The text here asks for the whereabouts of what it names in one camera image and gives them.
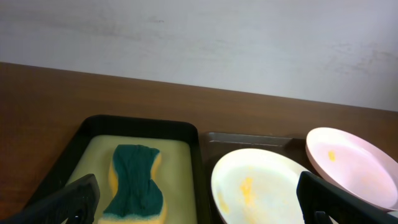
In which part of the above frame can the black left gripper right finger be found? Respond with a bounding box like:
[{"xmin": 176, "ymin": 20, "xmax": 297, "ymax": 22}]
[{"xmin": 296, "ymin": 171, "xmax": 397, "ymax": 224}]

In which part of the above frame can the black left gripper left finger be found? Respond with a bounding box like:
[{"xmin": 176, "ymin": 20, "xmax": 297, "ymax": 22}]
[{"xmin": 1, "ymin": 174, "xmax": 100, "ymax": 224}]

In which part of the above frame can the pink plate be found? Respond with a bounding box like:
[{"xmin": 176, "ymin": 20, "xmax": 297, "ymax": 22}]
[{"xmin": 306, "ymin": 128, "xmax": 397, "ymax": 212}]

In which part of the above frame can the green yellow scrub sponge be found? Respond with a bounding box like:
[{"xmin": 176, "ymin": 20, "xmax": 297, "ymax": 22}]
[{"xmin": 98, "ymin": 144, "xmax": 167, "ymax": 224}]

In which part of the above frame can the cream white plate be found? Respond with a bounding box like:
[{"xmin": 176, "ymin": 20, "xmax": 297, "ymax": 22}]
[{"xmin": 211, "ymin": 149, "xmax": 307, "ymax": 224}]

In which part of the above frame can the black sponge tray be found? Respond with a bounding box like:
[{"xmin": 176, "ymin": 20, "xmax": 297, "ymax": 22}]
[{"xmin": 25, "ymin": 114, "xmax": 212, "ymax": 224}]

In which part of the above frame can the dark brown serving tray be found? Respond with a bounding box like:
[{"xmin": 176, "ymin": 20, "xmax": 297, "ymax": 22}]
[{"xmin": 200, "ymin": 132, "xmax": 316, "ymax": 224}]

